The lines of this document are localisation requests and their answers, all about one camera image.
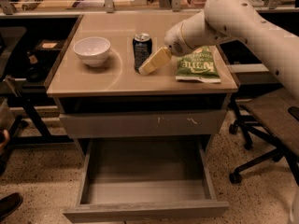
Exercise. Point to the blue pepsi can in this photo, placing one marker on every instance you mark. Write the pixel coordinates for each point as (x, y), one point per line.
(142, 46)

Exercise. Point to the open middle drawer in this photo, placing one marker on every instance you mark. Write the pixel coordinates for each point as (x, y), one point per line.
(128, 179)

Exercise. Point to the green chip bag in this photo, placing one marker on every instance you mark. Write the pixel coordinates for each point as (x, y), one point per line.
(198, 66)

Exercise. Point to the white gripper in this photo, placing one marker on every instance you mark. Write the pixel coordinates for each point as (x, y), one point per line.
(174, 42)

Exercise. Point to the black shoe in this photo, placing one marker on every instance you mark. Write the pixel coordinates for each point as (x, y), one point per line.
(9, 204)

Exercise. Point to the black desk frame left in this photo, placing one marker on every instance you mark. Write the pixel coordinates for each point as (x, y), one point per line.
(45, 136)

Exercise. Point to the black office chair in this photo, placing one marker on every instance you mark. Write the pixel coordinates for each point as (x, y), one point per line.
(273, 117)

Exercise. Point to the white bowl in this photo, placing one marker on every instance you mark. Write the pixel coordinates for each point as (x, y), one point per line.
(92, 51)

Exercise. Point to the grey drawer cabinet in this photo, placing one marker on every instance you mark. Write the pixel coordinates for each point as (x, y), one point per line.
(116, 87)

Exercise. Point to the closed top drawer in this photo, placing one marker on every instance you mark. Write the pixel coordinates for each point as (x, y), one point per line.
(138, 124)

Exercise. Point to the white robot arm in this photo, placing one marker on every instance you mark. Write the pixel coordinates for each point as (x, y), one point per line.
(222, 20)

